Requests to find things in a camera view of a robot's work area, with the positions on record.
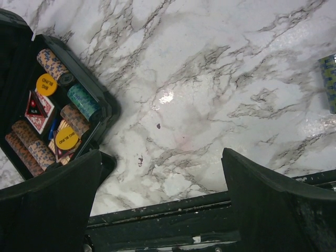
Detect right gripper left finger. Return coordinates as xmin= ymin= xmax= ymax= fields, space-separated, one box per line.
xmin=1 ymin=150 xmax=101 ymax=251

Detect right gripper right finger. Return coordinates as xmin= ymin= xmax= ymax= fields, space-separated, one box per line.
xmin=222 ymin=148 xmax=335 ymax=251

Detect blue round button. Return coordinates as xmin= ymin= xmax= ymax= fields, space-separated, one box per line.
xmin=48 ymin=118 xmax=58 ymax=140

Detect yellow round button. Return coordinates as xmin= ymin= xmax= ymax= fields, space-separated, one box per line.
xmin=55 ymin=127 xmax=79 ymax=150

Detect brown red chip stack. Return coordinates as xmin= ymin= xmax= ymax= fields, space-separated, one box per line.
xmin=60 ymin=103 xmax=90 ymax=138

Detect black poker set case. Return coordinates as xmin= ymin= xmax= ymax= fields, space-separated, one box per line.
xmin=0 ymin=7 xmax=123 ymax=184

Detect brown chip stack far left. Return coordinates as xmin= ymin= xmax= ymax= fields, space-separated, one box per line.
xmin=5 ymin=131 xmax=44 ymax=177

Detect orange playing card deck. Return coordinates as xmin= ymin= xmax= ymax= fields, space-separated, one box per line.
xmin=48 ymin=119 xmax=81 ymax=165

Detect red playing card deck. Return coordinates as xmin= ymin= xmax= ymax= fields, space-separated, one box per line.
xmin=25 ymin=90 xmax=55 ymax=134

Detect black red triangle button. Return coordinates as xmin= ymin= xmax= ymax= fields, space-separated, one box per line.
xmin=25 ymin=90 xmax=48 ymax=118

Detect yellow big blind button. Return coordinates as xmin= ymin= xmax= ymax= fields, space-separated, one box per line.
xmin=36 ymin=73 xmax=58 ymax=97

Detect orange blue chip stack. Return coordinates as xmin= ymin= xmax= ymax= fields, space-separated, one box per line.
xmin=37 ymin=48 xmax=75 ymax=86

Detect grey green chip stack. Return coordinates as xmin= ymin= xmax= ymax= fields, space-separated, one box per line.
xmin=318 ymin=54 xmax=336 ymax=114

